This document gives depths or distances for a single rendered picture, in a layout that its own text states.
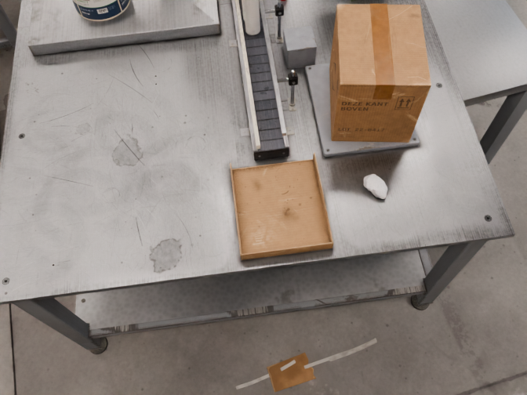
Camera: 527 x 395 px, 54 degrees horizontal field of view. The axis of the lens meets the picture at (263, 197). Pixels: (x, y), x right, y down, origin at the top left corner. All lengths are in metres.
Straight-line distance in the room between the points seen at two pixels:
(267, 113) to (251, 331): 1.00
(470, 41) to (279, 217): 0.95
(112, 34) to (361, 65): 0.92
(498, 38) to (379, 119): 0.67
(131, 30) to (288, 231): 0.93
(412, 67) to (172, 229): 0.81
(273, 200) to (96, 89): 0.74
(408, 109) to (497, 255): 1.19
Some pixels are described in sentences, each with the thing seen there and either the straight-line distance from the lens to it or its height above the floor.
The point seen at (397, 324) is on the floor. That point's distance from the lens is 2.32.
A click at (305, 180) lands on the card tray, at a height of 0.83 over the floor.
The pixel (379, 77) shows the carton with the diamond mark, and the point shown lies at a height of 1.12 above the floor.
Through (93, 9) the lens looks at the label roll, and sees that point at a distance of 2.00.
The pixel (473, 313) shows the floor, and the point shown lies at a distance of 2.42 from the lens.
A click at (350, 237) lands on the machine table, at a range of 1.51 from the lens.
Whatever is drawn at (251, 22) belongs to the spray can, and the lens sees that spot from 1.83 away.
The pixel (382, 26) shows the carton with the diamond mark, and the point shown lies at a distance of 1.58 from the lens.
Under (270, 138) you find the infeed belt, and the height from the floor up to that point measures 0.88.
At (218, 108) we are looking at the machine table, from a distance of 1.74.
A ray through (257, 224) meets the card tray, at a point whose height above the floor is 0.83.
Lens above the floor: 2.20
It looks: 62 degrees down
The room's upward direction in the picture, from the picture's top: 4 degrees counter-clockwise
